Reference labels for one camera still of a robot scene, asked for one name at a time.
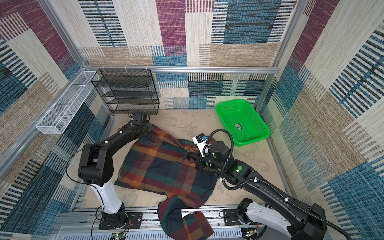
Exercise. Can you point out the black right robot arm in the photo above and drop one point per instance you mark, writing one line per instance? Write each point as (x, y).
(295, 219)

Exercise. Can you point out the aluminium frame post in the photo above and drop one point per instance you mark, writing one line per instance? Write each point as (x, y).
(292, 23)

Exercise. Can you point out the black wire mesh shelf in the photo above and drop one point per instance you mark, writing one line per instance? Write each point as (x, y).
(126, 91)

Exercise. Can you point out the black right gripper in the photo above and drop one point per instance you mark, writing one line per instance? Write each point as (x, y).
(199, 162)

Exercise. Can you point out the green plastic basket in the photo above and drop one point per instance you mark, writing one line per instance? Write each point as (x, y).
(243, 122)

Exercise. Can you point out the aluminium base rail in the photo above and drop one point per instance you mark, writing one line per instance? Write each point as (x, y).
(144, 224)

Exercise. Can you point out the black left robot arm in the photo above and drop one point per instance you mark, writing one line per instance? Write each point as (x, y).
(96, 169)

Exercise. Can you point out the white wire mesh tray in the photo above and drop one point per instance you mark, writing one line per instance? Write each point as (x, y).
(59, 116)

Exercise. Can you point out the plaid long sleeve shirt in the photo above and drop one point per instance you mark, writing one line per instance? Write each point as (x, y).
(159, 163)

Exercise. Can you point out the aluminium back crossbar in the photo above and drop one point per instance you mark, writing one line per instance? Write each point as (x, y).
(192, 69)

